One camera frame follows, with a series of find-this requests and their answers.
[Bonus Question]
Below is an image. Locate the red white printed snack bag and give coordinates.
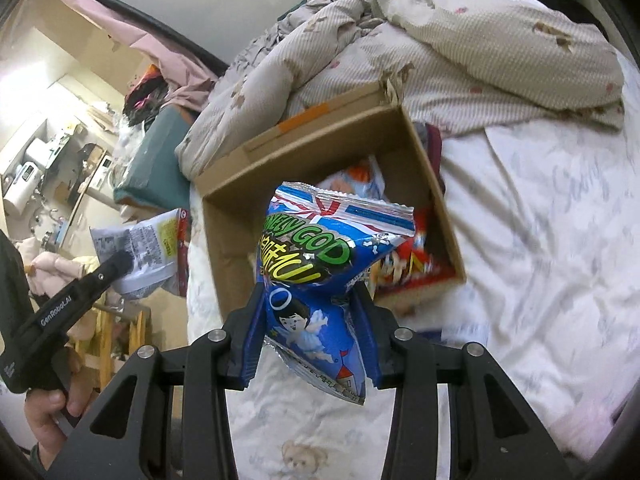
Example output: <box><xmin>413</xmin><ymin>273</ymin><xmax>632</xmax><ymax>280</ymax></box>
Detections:
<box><xmin>90</xmin><ymin>208</ymin><xmax>190</xmax><ymax>299</ymax></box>

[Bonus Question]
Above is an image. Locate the blue angel snack bag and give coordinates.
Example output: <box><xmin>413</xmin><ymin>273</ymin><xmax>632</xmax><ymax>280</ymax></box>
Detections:
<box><xmin>256</xmin><ymin>182</ymin><xmax>414</xmax><ymax>404</ymax></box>

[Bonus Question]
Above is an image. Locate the red cartoon face candy bag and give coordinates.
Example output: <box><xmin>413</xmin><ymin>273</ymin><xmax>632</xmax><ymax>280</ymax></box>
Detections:
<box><xmin>370</xmin><ymin>206</ymin><xmax>456</xmax><ymax>295</ymax></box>

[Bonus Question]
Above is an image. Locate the white red shrimp cracker bag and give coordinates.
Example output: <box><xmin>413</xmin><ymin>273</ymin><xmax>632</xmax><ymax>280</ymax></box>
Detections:
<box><xmin>317</xmin><ymin>155</ymin><xmax>385</xmax><ymax>200</ymax></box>

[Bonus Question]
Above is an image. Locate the person left hand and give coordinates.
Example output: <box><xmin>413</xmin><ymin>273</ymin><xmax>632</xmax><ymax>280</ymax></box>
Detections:
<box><xmin>24</xmin><ymin>348</ymin><xmax>98</xmax><ymax>471</ymax></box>

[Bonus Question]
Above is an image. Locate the teal cushion on box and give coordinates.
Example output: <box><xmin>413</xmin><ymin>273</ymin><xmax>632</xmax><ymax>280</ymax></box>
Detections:
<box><xmin>113</xmin><ymin>104</ymin><xmax>195</xmax><ymax>211</ymax></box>

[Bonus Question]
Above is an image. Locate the brown cardboard box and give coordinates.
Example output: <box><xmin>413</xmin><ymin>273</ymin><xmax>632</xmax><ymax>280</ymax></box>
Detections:
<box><xmin>193</xmin><ymin>79</ymin><xmax>468</xmax><ymax>321</ymax></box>

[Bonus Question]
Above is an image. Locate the white bed sheet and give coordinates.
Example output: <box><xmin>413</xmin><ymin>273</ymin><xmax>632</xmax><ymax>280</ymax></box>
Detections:
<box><xmin>186</xmin><ymin>51</ymin><xmax>639</xmax><ymax>479</ymax></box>

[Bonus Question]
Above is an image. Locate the pink hanging cloth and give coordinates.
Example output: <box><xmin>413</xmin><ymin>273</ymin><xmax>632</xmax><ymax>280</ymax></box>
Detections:
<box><xmin>61</xmin><ymin>0</ymin><xmax>218</xmax><ymax>113</ymax></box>

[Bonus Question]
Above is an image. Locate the floral quilted duvet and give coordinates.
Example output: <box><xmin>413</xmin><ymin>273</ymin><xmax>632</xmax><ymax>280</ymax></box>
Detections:
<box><xmin>175</xmin><ymin>0</ymin><xmax>625</xmax><ymax>179</ymax></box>

